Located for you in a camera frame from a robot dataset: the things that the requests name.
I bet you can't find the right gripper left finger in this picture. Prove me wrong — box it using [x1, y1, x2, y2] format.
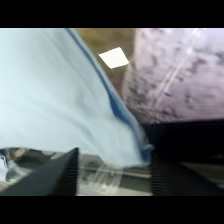
[0, 147, 80, 197]

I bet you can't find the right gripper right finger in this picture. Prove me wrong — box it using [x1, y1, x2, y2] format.
[151, 152, 219, 197]

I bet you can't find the light blue shirt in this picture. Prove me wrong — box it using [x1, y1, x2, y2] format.
[0, 28, 155, 168]

